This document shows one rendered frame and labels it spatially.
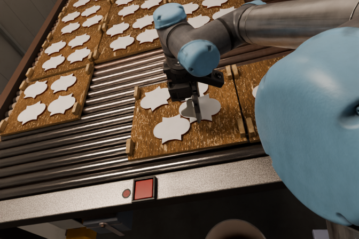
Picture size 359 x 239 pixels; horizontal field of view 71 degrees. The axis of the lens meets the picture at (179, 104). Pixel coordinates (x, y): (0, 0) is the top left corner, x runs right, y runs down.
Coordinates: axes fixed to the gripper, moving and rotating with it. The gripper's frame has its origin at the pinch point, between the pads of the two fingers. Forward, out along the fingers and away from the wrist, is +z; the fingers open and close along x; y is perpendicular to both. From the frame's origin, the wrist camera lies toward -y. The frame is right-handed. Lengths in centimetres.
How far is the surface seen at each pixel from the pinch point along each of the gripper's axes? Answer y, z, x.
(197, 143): 2.6, 8.9, 7.5
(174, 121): 10.4, 8.4, -2.7
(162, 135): 14.9, 8.8, 2.5
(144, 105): 22.8, 9.3, -13.2
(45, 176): 62, 15, 10
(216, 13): -12, 7, -67
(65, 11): 96, 15, -126
